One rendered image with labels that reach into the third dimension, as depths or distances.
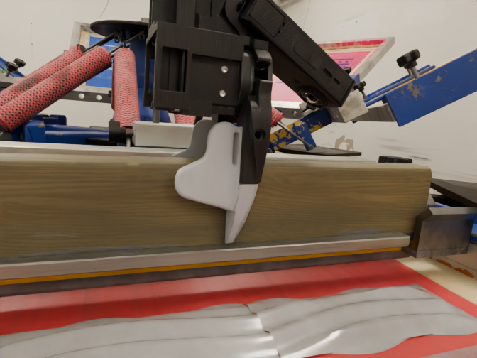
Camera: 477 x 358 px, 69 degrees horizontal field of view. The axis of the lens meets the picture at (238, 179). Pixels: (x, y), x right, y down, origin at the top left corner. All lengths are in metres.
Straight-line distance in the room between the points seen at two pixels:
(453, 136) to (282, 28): 2.44
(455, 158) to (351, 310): 2.39
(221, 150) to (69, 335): 0.15
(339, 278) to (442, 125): 2.42
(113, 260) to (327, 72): 0.21
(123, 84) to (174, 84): 0.58
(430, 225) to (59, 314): 0.33
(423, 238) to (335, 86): 0.18
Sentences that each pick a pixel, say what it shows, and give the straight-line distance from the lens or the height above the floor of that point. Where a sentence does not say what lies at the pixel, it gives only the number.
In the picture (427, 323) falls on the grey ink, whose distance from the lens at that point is 0.32.
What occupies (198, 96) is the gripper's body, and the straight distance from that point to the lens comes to 0.24.
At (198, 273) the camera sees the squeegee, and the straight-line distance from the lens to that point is 0.30.
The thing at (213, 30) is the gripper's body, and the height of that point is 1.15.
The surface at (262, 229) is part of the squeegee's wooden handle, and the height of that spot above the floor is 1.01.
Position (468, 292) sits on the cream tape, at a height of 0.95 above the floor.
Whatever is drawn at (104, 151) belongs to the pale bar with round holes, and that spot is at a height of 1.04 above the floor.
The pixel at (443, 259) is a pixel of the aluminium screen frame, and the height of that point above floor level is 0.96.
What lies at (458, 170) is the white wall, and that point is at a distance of 2.64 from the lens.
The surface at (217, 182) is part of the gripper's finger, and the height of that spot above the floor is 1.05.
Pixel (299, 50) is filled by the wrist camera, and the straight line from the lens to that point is 0.28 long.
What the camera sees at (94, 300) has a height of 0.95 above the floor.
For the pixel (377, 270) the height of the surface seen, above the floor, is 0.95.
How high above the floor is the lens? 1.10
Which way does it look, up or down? 10 degrees down
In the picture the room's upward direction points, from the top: 5 degrees clockwise
